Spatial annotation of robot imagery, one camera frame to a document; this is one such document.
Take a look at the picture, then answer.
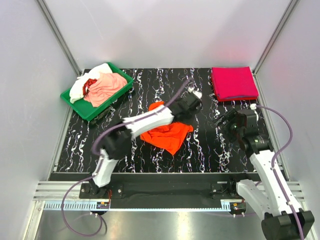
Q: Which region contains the orange t-shirt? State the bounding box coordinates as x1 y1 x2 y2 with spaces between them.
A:
139 101 195 156

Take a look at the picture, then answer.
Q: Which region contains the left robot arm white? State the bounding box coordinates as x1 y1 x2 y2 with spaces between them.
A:
89 89 202 198

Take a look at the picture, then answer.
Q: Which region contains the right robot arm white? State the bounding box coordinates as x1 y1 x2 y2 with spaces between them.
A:
215 105 315 240

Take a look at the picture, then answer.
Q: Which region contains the folded blue t-shirt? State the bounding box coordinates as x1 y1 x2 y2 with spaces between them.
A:
216 94 258 102

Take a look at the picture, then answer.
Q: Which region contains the folded red t-shirt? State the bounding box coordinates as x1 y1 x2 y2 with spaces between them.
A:
212 76 259 102

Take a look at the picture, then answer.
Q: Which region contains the folded magenta t-shirt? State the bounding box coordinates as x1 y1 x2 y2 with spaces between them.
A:
211 66 259 102

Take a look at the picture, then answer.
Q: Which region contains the pink t-shirt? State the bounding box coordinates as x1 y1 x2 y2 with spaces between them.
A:
84 73 127 108

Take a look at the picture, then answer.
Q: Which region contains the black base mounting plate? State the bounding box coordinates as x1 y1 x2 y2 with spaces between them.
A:
48 171 288 210

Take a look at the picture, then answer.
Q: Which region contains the red black patterned t-shirt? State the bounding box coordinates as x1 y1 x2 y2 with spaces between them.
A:
82 78 98 96

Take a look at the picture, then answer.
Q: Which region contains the green plastic tray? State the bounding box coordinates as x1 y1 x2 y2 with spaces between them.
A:
60 62 134 122

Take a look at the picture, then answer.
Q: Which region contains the white t-shirt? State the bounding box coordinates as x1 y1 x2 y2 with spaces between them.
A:
69 63 112 104

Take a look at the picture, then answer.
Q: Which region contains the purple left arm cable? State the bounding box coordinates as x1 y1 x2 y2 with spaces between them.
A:
61 77 196 237

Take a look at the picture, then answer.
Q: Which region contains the aluminium corner post right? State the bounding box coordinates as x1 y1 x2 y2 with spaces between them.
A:
252 0 301 76

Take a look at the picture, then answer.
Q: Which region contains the aluminium corner post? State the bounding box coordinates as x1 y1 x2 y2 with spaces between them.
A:
35 0 82 76
252 0 301 76

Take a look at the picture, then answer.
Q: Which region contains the aluminium front rail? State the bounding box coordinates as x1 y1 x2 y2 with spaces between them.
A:
33 181 307 212

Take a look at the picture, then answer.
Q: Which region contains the aluminium corner post left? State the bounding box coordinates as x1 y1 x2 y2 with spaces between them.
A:
35 0 82 76

